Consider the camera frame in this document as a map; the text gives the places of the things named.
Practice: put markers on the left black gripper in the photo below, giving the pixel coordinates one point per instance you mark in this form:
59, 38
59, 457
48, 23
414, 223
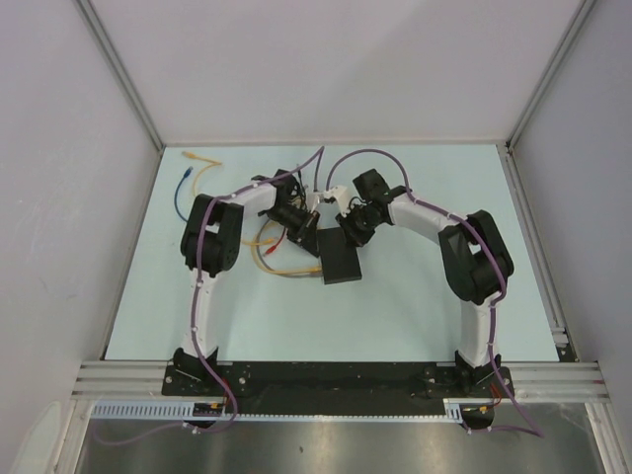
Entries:
306, 233

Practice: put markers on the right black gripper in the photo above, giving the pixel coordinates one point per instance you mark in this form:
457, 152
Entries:
353, 236

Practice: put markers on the black network switch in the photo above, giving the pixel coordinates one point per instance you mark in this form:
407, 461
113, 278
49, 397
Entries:
339, 259

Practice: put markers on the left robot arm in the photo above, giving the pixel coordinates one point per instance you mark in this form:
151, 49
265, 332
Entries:
211, 243

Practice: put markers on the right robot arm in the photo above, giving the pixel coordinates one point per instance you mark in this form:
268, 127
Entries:
476, 262

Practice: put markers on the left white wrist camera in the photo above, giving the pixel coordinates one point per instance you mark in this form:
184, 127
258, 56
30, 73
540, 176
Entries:
313, 200

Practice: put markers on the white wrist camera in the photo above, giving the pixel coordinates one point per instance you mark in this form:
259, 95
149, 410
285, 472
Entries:
313, 200
341, 196

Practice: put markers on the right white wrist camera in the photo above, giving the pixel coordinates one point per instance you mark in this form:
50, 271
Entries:
341, 196

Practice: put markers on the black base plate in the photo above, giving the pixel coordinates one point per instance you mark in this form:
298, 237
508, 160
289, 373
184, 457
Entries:
334, 388

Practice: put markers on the white slotted cable duct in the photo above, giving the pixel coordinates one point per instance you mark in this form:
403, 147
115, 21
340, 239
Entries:
197, 412

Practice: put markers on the right aluminium side rail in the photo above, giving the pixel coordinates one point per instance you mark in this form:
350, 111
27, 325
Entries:
557, 322

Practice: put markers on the left aluminium corner post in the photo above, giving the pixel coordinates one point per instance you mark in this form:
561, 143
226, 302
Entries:
110, 53

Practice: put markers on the aluminium corner post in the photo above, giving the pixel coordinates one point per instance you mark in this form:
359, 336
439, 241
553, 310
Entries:
553, 66
110, 53

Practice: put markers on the right aluminium corner post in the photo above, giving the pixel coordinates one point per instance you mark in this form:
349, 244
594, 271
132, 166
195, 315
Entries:
553, 66

